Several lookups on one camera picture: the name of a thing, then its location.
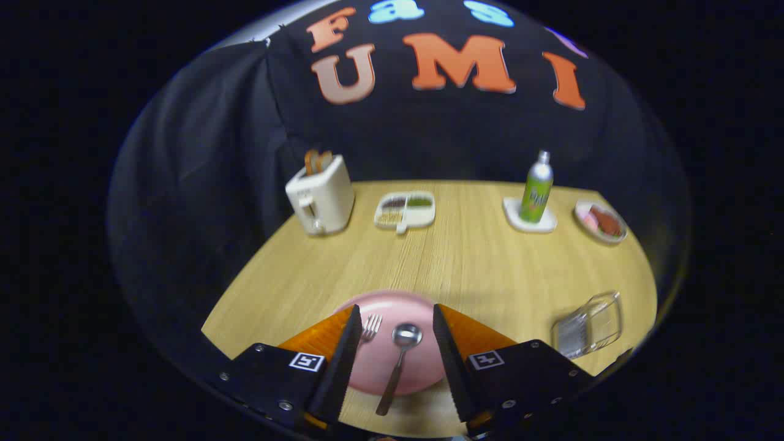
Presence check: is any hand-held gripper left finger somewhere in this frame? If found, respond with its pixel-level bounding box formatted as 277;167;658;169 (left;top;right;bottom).
205;304;363;432

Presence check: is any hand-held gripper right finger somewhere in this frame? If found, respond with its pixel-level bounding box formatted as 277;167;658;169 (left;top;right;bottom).
432;303;598;434

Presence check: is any metal spoon brown handle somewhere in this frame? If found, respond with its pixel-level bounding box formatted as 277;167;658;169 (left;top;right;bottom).
375;323;423;417

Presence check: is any pink round plate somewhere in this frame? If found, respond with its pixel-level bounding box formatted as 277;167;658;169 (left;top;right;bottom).
334;289;451;396

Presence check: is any white divided dish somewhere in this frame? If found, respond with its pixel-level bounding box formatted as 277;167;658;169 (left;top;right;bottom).
374;191;437;235

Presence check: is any white square coaster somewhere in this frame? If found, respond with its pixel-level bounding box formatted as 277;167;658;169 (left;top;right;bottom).
502;196;558;234

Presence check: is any cream white toaster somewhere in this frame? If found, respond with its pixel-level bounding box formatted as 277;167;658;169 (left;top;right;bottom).
285;153;356;236

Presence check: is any green soda bottle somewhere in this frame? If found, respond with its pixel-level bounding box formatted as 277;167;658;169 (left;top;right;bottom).
519;150;554;224

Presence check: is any white oval plate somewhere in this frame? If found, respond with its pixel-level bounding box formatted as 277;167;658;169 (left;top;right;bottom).
574;200;628;244

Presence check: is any brown meat piece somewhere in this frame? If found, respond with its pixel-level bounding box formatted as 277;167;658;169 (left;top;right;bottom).
589;207;623;238

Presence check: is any brown toast slice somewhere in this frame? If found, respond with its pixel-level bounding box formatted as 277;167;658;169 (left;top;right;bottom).
304;149;333;175

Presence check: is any black backdrop cloth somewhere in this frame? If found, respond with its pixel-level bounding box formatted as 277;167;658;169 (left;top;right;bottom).
107;0;693;393

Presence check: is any metal wire basket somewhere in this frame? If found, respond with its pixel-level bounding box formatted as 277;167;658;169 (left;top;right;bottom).
550;291;624;360

